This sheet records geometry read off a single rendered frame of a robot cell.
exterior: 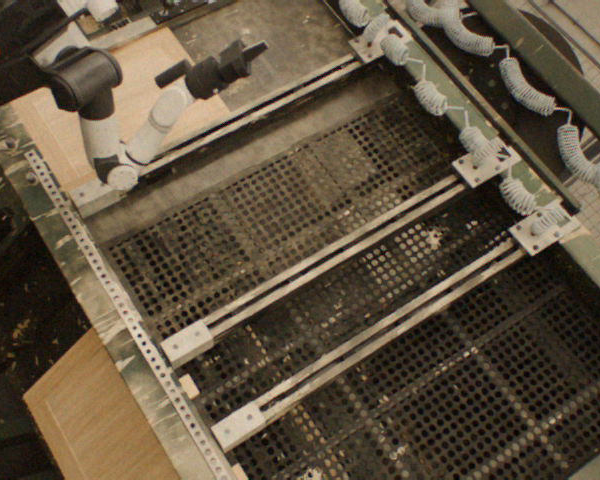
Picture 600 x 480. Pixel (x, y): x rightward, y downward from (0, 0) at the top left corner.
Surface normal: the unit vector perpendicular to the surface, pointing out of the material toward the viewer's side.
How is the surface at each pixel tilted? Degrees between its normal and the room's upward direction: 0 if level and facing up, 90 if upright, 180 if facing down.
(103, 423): 90
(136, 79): 52
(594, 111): 90
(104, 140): 90
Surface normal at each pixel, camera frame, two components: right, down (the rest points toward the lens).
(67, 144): 0.07, -0.44
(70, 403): -0.46, -0.05
